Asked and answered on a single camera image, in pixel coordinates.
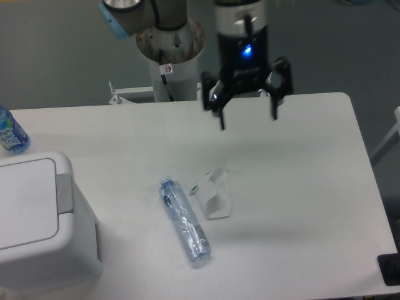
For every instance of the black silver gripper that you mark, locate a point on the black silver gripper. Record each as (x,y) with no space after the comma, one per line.
(242,35)

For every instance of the white push-lid trash can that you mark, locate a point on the white push-lid trash can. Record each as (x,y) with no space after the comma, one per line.
(49,232)

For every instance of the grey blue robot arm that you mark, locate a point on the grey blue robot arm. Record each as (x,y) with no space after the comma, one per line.
(128,18)

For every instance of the crumpled white plastic bag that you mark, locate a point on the crumpled white plastic bag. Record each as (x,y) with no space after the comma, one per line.
(212,192)

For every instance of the clear empty plastic bottle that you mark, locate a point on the clear empty plastic bottle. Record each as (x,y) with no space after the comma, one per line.
(186,223)

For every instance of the black clamp at table edge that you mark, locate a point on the black clamp at table edge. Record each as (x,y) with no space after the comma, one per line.
(389,266)

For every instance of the blue labelled drink bottle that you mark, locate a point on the blue labelled drink bottle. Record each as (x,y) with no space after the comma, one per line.
(14,139)

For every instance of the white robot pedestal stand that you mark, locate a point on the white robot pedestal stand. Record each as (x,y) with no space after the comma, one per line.
(173,60)

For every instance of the white frame at right edge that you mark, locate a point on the white frame at right edge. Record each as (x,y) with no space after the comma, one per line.
(387,142)

